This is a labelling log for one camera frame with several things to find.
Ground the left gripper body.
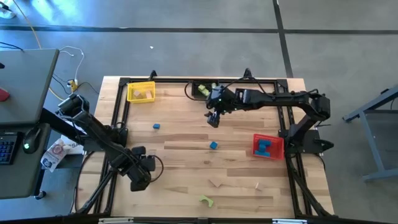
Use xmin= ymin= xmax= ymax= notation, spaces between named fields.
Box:
xmin=123 ymin=157 xmax=152 ymax=184

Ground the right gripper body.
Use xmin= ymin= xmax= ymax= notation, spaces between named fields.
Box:
xmin=206 ymin=84 xmax=236 ymax=114

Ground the triangular wooden block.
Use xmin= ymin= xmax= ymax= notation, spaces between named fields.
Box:
xmin=208 ymin=177 xmax=223 ymax=189

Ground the black plastic basket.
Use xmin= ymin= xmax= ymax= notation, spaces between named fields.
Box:
xmin=190 ymin=80 xmax=219 ymax=101

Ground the green foam arch block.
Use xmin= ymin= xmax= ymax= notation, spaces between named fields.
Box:
xmin=198 ymin=194 xmax=215 ymax=208

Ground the white box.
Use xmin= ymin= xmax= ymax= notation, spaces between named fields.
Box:
xmin=60 ymin=134 xmax=85 ymax=156

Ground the red plastic basket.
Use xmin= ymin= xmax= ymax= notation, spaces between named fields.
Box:
xmin=252 ymin=133 xmax=285 ymax=161

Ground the yellow plastic basket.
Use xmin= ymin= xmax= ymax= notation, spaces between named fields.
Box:
xmin=126 ymin=81 xmax=156 ymax=104

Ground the snack packet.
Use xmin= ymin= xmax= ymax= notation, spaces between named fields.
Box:
xmin=40 ymin=138 xmax=72 ymax=174

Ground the black computer mouse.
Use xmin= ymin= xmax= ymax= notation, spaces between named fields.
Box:
xmin=22 ymin=126 xmax=42 ymax=155

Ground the black keyboard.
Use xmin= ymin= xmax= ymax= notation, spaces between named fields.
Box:
xmin=0 ymin=133 xmax=19 ymax=166

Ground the grey desk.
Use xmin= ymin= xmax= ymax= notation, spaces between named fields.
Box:
xmin=0 ymin=49 xmax=60 ymax=200

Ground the grey metal table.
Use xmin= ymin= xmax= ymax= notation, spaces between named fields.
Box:
xmin=341 ymin=84 xmax=398 ymax=183

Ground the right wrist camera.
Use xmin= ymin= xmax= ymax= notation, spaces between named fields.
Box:
xmin=212 ymin=86 xmax=225 ymax=100

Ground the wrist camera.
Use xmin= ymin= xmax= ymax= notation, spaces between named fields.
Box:
xmin=212 ymin=86 xmax=225 ymax=100
xmin=132 ymin=145 xmax=156 ymax=171

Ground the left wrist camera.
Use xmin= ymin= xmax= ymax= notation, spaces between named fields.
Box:
xmin=132 ymin=145 xmax=156 ymax=171

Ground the silver metal bracket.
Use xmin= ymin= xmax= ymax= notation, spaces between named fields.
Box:
xmin=272 ymin=218 xmax=308 ymax=224
xmin=98 ymin=217 xmax=134 ymax=224

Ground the white floor cable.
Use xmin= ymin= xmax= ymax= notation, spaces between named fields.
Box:
xmin=58 ymin=45 xmax=86 ymax=82

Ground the yellow floor cable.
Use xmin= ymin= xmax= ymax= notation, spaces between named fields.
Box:
xmin=12 ymin=0 xmax=65 ymax=101

